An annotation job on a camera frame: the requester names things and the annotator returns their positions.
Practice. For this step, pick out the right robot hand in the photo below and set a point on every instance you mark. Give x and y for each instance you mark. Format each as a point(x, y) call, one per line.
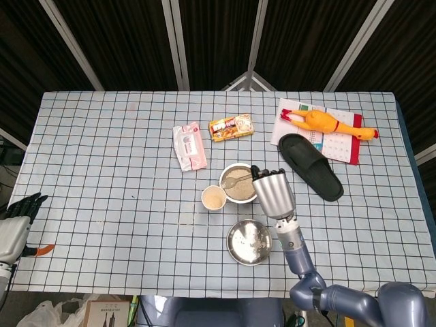
point(274, 194)

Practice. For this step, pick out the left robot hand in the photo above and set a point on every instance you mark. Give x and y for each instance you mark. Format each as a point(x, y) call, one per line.
point(12, 235)

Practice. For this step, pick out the metal spoon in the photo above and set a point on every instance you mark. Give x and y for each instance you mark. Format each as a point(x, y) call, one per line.
point(228, 184)

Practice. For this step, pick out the steel bowl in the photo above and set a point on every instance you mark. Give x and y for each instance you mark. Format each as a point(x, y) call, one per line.
point(238, 201)

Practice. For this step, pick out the white paper cup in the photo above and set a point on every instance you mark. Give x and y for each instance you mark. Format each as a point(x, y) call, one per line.
point(213, 199)

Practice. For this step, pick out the black slipper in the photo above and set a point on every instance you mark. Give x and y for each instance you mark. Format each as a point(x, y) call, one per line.
point(313, 167)

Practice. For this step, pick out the steel plate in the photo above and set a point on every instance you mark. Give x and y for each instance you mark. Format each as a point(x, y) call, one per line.
point(248, 242)

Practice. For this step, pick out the yellow curry box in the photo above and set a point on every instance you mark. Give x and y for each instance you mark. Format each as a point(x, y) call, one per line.
point(231, 127)

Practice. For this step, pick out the paper calendar red edge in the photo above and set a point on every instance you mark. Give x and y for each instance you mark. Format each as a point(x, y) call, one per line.
point(340, 146)

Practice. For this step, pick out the yellow rubber chicken toy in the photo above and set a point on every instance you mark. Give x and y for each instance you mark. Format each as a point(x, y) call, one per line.
point(320, 121)

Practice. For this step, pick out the white plastic bag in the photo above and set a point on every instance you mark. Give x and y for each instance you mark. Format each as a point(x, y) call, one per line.
point(51, 315)

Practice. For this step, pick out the pink wet wipes pack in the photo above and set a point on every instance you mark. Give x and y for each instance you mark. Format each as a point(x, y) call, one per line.
point(189, 146)

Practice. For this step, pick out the blue checked tablecloth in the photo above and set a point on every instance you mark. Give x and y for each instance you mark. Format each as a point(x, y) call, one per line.
point(102, 170)

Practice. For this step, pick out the brown cardboard box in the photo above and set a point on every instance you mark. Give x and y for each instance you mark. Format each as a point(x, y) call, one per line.
point(107, 315)

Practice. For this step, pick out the blue-grey robot torso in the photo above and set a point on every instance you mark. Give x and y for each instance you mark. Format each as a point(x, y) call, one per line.
point(211, 313)

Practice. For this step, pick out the black folding screen white frame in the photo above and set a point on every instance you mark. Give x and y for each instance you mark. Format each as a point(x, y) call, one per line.
point(119, 41)

